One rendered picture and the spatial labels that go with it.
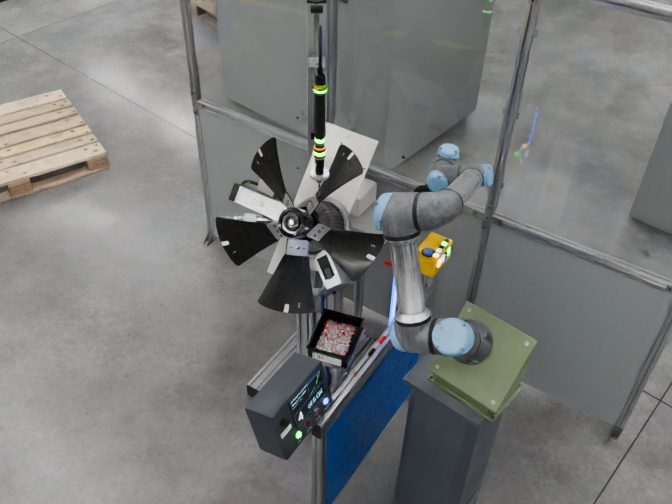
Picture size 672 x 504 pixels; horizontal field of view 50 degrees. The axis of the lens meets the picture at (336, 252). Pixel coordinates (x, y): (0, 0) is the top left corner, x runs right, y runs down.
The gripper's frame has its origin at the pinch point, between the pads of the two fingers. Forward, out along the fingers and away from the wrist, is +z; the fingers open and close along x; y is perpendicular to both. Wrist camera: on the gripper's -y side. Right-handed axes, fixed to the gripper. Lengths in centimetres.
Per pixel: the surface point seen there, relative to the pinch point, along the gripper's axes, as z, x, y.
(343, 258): 5.4, -31.6, -20.6
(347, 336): 38, -38, -13
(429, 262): 17.1, -3.6, 2.4
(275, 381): -1, -95, -5
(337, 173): -15.1, -11.6, -36.8
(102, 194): 123, 40, -254
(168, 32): 123, 246, -385
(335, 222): 9.2, -11.8, -37.0
